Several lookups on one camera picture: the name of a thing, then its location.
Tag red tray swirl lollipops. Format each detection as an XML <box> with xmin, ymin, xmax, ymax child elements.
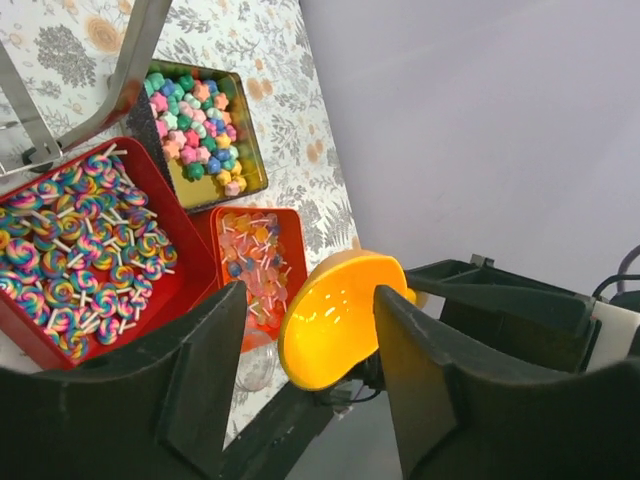
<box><xmin>1</xmin><ymin>137</ymin><xmax>215</xmax><ymax>369</ymax></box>

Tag yellow plastic scoop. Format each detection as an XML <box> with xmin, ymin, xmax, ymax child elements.
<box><xmin>278</xmin><ymin>249</ymin><xmax>428</xmax><ymax>391</ymax></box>

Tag dark tin star candies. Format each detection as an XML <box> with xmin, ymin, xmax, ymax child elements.
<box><xmin>124</xmin><ymin>60</ymin><xmax>268</xmax><ymax>212</ymax></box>

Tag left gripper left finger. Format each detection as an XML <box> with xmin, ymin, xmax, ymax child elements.
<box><xmin>1</xmin><ymin>282</ymin><xmax>247</xmax><ymax>479</ymax></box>

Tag floral table mat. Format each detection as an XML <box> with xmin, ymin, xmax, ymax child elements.
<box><xmin>0</xmin><ymin>0</ymin><xmax>362</xmax><ymax>451</ymax></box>

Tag clear glass jar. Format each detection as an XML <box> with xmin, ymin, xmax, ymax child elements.
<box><xmin>235</xmin><ymin>328</ymin><xmax>278</xmax><ymax>392</ymax></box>

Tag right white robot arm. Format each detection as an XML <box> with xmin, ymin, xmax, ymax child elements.
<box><xmin>405</xmin><ymin>255</ymin><xmax>639</xmax><ymax>373</ymax></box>

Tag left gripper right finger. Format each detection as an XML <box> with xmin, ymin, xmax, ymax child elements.
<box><xmin>373</xmin><ymin>286</ymin><xmax>639</xmax><ymax>479</ymax></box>

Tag orange tray clear lollipops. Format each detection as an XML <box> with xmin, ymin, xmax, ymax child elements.
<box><xmin>191</xmin><ymin>206</ymin><xmax>308</xmax><ymax>341</ymax></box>

